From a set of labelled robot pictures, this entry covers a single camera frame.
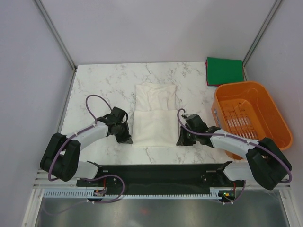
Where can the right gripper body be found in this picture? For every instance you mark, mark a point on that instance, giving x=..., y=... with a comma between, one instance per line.
x=187, y=138

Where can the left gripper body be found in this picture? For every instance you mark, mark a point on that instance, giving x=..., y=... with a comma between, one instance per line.
x=121, y=134

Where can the white coca-cola t-shirt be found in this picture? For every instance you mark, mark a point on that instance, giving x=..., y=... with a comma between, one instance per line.
x=155, y=116

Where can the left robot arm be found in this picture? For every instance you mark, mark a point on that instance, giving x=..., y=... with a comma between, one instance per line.
x=61, y=159

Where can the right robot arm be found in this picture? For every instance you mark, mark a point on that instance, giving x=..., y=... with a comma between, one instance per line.
x=266, y=164

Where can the orange plastic basket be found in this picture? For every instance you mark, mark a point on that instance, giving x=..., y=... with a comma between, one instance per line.
x=247, y=109

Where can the folded green t-shirt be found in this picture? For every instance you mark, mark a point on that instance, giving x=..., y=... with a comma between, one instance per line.
x=224, y=71

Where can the folded red t-shirt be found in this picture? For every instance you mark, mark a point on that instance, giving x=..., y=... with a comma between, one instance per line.
x=206, y=72

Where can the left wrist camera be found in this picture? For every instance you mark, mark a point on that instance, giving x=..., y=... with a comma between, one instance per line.
x=119, y=114

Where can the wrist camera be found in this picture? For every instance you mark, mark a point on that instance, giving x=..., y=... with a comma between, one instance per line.
x=195, y=123
x=119, y=114

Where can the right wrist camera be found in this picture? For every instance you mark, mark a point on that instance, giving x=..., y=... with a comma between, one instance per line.
x=195, y=123

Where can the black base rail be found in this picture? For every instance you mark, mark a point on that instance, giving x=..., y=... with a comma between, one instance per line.
x=161, y=179

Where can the white slotted cable duct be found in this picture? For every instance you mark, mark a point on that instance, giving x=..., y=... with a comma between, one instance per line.
x=214, y=194

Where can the left aluminium frame post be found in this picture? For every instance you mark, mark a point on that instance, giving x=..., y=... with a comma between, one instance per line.
x=49, y=22

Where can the aluminium frame post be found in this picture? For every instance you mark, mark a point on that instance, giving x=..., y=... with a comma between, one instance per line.
x=268, y=19
x=49, y=22

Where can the right aluminium frame post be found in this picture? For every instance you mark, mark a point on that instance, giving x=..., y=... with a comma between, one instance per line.
x=268, y=19

